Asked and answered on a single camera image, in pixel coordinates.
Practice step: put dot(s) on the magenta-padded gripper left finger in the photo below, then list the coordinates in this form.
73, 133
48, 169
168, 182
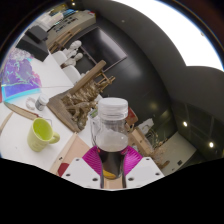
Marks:
81, 171

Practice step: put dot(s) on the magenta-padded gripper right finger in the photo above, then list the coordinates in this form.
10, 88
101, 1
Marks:
143, 171

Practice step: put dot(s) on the clear bottle with dark drink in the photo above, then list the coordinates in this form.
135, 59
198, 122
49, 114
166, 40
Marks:
111, 133

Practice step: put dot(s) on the brown cardboard box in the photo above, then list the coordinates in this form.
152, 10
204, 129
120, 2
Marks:
140, 141

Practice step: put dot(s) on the yellow-green ceramic mug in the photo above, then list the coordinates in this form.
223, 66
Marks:
38, 136

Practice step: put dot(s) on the red box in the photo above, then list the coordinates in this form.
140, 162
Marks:
131, 116

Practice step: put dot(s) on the round ceiling spot light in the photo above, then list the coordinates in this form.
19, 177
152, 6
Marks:
185, 124
211, 144

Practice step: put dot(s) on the driftwood sculpture on wooden board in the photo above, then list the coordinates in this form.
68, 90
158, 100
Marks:
78, 103

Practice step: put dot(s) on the small jar with white lid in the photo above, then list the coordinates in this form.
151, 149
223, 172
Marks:
41, 102

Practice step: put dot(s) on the flat wooden stick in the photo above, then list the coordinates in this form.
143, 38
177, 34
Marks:
21, 111

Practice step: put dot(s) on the white tape roll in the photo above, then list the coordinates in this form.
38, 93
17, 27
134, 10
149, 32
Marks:
28, 103

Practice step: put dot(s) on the small wooden easel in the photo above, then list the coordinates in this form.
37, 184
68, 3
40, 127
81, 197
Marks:
106, 80

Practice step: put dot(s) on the white plastic chair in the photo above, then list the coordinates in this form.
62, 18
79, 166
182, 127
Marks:
71, 74
60, 57

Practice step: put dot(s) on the colourful purple art print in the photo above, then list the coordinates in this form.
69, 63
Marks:
20, 76

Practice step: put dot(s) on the white plaster bust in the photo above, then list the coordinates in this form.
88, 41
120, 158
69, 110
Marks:
74, 45
77, 57

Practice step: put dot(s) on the tall wooden easel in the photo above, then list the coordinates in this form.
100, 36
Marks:
63, 41

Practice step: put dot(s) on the stacked black boxes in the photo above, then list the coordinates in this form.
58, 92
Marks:
33, 43

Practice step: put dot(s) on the beige shelf cabinet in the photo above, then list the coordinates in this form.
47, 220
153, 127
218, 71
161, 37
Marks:
73, 25

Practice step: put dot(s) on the white plastic storage containers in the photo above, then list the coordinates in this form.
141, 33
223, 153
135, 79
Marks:
50, 20

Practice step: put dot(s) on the dark wall screen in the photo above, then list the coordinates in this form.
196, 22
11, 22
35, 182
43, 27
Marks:
103, 48

